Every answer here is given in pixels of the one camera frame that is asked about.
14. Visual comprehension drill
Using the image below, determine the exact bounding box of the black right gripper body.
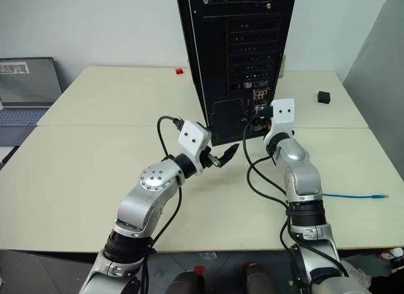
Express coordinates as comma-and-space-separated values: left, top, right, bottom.
250, 117, 273, 132

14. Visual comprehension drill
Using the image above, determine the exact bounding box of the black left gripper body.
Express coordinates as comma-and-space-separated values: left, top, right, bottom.
199, 145, 225, 169

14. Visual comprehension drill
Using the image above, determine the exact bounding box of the black computer tower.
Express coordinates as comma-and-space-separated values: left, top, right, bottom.
175, 0, 297, 147

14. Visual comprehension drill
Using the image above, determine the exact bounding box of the grey partition panel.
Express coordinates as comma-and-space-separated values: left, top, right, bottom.
342, 0, 404, 243

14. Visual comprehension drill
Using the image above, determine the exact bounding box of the white and red shoe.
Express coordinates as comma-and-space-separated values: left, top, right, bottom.
378, 245, 404, 264

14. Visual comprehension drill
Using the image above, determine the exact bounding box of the grey open laptop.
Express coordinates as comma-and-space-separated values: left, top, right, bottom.
0, 56, 64, 128

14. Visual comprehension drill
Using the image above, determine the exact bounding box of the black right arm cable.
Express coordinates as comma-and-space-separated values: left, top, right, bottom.
242, 107, 352, 279

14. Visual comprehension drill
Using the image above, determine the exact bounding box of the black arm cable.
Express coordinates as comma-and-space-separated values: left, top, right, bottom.
138, 116, 185, 294
242, 107, 352, 279

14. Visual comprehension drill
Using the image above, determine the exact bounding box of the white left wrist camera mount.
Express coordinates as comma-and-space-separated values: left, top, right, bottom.
177, 120, 212, 175

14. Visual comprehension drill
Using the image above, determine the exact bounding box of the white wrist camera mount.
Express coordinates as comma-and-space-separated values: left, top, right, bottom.
177, 120, 212, 175
263, 98, 296, 147

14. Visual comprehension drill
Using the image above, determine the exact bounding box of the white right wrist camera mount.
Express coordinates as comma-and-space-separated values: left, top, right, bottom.
263, 98, 296, 147

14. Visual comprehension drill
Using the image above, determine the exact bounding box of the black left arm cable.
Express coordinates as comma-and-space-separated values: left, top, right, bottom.
138, 116, 185, 294

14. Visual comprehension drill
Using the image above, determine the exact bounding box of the blue ethernet cable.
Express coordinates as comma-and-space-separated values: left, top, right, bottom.
321, 192, 390, 201

